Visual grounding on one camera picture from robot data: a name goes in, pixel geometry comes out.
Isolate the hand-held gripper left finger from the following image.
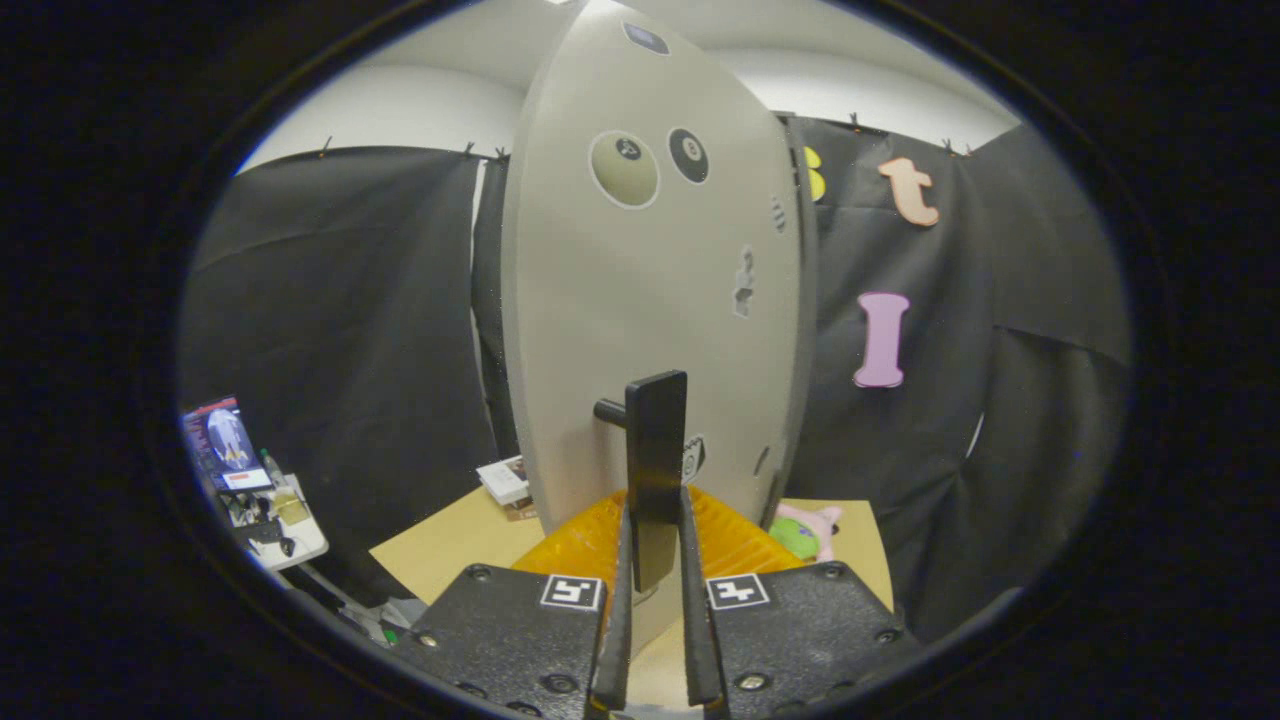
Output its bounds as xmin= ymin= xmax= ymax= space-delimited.
xmin=390 ymin=488 xmax=637 ymax=720

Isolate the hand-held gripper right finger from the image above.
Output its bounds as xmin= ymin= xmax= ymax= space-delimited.
xmin=680 ymin=486 xmax=916 ymax=720

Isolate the black door handle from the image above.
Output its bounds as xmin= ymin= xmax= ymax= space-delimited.
xmin=594 ymin=370 xmax=689 ymax=593

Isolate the grey shoe cabinet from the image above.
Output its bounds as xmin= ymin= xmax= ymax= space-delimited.
xmin=770 ymin=112 xmax=823 ymax=521

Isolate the green pink plush toy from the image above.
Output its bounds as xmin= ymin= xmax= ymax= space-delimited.
xmin=768 ymin=503 xmax=843 ymax=563

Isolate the white book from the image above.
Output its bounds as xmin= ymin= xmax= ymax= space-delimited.
xmin=476 ymin=455 xmax=533 ymax=507

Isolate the white side table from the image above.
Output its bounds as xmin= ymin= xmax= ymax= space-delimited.
xmin=235 ymin=475 xmax=329 ymax=571

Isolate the black backdrop cloth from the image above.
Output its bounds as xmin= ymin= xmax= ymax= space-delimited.
xmin=180 ymin=112 xmax=1136 ymax=641

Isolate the blue display screen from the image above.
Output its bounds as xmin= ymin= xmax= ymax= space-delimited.
xmin=182 ymin=397 xmax=273 ymax=493

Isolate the row of black cloth clips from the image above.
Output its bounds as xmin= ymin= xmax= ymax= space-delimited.
xmin=318 ymin=112 xmax=973 ymax=161

